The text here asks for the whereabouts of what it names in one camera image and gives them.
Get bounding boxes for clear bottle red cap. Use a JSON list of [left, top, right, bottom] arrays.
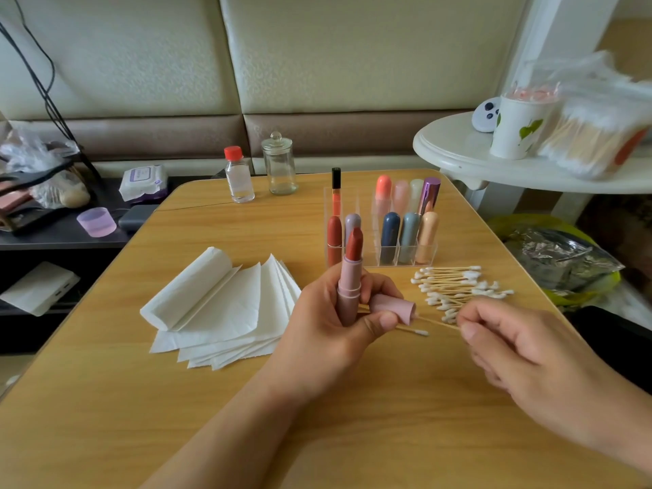
[[224, 145, 257, 204]]

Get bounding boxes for white panda figure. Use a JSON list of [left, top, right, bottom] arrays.
[[471, 96, 503, 134]]

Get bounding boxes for white tissue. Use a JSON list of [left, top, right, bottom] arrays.
[[139, 246, 236, 332]]

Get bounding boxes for black cables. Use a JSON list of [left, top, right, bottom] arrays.
[[0, 0, 88, 164]]

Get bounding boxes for yellow-green bin with bag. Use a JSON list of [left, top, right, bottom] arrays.
[[487, 213, 625, 312]]

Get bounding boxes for white power bank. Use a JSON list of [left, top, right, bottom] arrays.
[[0, 261, 81, 318]]

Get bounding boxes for crumpled clear plastic bag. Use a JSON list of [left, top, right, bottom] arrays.
[[0, 122, 93, 210]]

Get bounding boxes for clear acrylic lipstick organizer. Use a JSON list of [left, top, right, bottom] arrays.
[[330, 166, 442, 266]]

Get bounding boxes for red lipstick dusty pink tube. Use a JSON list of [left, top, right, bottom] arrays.
[[336, 227, 366, 326]]

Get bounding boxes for beige padded backrest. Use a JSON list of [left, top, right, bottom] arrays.
[[0, 0, 536, 174]]

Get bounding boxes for person's right hand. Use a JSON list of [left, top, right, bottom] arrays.
[[455, 295, 652, 475]]

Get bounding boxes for pink tray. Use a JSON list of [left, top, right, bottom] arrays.
[[0, 178, 37, 232]]

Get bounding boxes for wet wipes pack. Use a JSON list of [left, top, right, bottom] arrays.
[[119, 164, 169, 204]]

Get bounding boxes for stack of white tissues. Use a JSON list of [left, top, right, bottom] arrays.
[[139, 246, 303, 371]]

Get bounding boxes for person's left hand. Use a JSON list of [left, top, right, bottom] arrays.
[[259, 261, 403, 408]]

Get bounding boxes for person's left forearm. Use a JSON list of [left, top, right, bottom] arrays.
[[143, 382, 317, 489]]

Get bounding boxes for small purple plastic cup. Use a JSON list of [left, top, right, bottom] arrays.
[[77, 206, 118, 238]]

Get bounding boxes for dusty pink lipstick cap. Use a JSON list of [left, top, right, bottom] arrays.
[[367, 293, 418, 327]]

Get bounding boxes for white mug green leaf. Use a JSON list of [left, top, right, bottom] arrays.
[[490, 86, 564, 161]]

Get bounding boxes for glass jar with lid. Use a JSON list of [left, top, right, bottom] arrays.
[[261, 132, 299, 196]]

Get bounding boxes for pile of cotton swabs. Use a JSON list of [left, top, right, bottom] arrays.
[[410, 264, 515, 325]]

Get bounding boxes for red lipstick mauve tube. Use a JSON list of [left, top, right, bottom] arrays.
[[344, 211, 364, 245]]

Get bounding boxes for black low shelf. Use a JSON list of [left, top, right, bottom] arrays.
[[0, 176, 215, 355]]

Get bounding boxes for white round side table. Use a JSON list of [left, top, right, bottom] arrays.
[[412, 111, 652, 194]]

